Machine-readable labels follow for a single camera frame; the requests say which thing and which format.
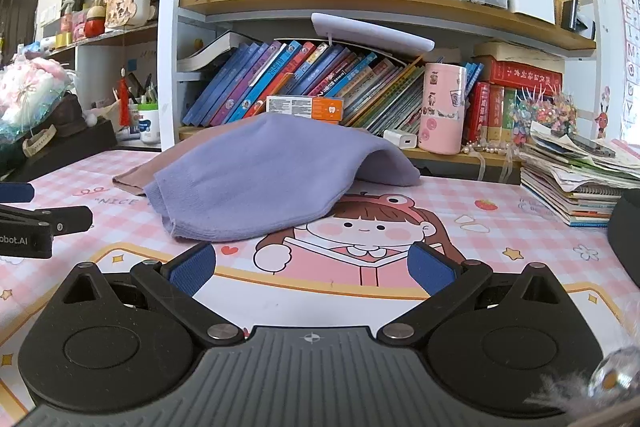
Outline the white flat lamp head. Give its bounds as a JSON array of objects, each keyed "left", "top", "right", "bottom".
[{"left": 311, "top": 13, "right": 436, "bottom": 54}]

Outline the white bookshelf with wooden boards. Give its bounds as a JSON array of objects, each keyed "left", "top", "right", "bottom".
[{"left": 157, "top": 0, "right": 607, "bottom": 170}]

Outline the orange and white box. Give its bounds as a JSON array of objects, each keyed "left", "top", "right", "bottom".
[{"left": 266, "top": 95, "right": 345, "bottom": 124}]

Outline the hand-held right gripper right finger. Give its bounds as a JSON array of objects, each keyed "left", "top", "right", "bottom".
[{"left": 376, "top": 241, "right": 577, "bottom": 349}]

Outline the thick red book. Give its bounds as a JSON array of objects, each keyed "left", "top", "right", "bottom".
[{"left": 487, "top": 57, "right": 566, "bottom": 96}]

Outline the beige wrist watch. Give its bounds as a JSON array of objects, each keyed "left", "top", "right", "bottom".
[{"left": 22, "top": 126, "right": 57, "bottom": 158}]

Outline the upright red book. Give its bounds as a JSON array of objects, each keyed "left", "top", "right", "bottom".
[
  {"left": 467, "top": 82, "right": 492, "bottom": 144},
  {"left": 487, "top": 86, "right": 507, "bottom": 144}
]

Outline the pink checked cartoon desk mat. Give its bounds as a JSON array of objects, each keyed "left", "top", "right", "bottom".
[{"left": 0, "top": 150, "right": 640, "bottom": 427}]

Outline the white pen cup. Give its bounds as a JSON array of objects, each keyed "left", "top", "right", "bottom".
[{"left": 126, "top": 73, "right": 160, "bottom": 146}]

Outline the pink cup with stickers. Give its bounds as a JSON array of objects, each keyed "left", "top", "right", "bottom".
[{"left": 419, "top": 62, "right": 469, "bottom": 156}]

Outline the pink alphabet wall poster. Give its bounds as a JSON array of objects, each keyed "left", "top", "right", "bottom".
[{"left": 616, "top": 0, "right": 640, "bottom": 142}]

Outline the purple and pink knit sweater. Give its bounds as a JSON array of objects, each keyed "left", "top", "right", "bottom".
[{"left": 112, "top": 112, "right": 422, "bottom": 242}]

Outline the pink and white plush bouquet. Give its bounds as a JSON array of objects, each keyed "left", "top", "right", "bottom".
[{"left": 0, "top": 54, "right": 77, "bottom": 144}]

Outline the row of slanted colourful books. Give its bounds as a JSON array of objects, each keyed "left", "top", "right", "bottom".
[{"left": 181, "top": 38, "right": 427, "bottom": 138}]

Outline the red tassel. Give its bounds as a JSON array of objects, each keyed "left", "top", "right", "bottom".
[{"left": 118, "top": 67, "right": 132, "bottom": 128}]

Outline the black box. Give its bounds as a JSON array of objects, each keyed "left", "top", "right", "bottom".
[{"left": 0, "top": 117, "right": 119, "bottom": 184}]

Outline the cartoon deer wall sticker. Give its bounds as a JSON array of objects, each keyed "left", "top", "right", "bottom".
[{"left": 594, "top": 87, "right": 614, "bottom": 140}]

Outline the clear crystal charm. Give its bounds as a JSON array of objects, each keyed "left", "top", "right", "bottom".
[{"left": 587, "top": 347, "right": 640, "bottom": 403}]

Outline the colourful bead ornament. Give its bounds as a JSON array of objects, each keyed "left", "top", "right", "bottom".
[{"left": 512, "top": 87, "right": 579, "bottom": 146}]

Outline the red round doll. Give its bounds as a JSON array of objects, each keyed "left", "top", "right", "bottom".
[{"left": 83, "top": 6, "right": 106, "bottom": 38}]

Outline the pearl necklace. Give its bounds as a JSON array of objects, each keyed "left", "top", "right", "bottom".
[{"left": 462, "top": 141, "right": 523, "bottom": 158}]

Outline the black clip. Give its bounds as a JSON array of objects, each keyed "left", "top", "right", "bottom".
[{"left": 561, "top": 0, "right": 597, "bottom": 34}]

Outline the stack of notebooks and papers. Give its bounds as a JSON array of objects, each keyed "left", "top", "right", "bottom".
[{"left": 520, "top": 122, "right": 640, "bottom": 228}]

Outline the white charger plug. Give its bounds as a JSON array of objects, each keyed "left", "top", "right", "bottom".
[{"left": 383, "top": 130, "right": 418, "bottom": 151}]

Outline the grey feather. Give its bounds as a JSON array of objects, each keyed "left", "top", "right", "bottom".
[{"left": 529, "top": 372, "right": 597, "bottom": 409}]

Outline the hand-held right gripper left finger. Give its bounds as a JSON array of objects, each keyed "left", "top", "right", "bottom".
[{"left": 50, "top": 242, "right": 246, "bottom": 349}]

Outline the dark round object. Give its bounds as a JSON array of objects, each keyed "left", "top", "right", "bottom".
[{"left": 607, "top": 188, "right": 640, "bottom": 308}]

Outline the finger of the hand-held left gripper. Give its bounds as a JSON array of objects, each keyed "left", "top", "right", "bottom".
[
  {"left": 0, "top": 204, "right": 94, "bottom": 236},
  {"left": 0, "top": 181, "right": 36, "bottom": 206}
]

